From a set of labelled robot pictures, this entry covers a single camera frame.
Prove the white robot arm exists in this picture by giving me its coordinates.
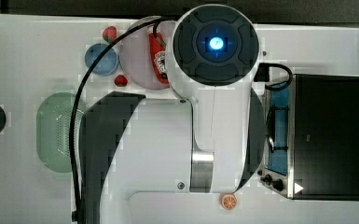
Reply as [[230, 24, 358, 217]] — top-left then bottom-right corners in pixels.
[[78, 4, 261, 224]]

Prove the small toy strawberry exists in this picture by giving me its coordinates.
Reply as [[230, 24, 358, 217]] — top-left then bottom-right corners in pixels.
[[114, 75, 128, 87]]

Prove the red ketchup bottle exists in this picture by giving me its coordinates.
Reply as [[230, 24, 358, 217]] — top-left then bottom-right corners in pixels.
[[146, 25, 169, 84]]

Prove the lilac round plate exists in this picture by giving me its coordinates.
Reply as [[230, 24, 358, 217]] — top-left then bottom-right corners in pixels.
[[119, 24, 170, 90]]

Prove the blue small bowl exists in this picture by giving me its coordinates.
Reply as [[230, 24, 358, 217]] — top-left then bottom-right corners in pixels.
[[84, 43, 118, 77]]

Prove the toy orange slice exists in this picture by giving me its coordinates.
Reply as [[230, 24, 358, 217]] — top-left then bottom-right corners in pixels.
[[219, 193, 237, 210]]

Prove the black toaster oven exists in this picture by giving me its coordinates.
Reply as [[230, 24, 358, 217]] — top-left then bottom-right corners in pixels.
[[257, 75, 359, 201]]

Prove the black oven power cable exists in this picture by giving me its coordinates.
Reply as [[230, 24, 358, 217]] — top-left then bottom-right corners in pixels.
[[254, 63, 294, 92]]

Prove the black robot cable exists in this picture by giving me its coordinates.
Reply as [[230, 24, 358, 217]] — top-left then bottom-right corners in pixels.
[[68, 17, 176, 222]]

